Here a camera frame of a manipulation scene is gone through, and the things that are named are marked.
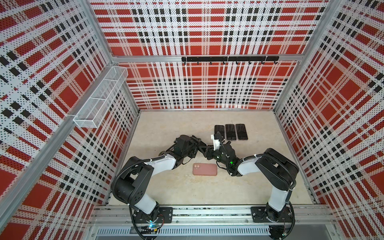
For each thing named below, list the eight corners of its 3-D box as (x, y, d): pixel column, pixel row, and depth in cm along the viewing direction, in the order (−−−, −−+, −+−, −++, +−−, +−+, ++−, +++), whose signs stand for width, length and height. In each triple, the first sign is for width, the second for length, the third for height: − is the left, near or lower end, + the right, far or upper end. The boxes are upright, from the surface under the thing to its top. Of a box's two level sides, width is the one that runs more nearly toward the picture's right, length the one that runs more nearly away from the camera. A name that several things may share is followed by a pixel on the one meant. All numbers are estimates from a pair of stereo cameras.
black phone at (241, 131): (238, 139, 107) (239, 137, 104) (235, 126, 115) (236, 124, 112) (247, 139, 107) (248, 137, 104) (244, 126, 115) (244, 124, 112)
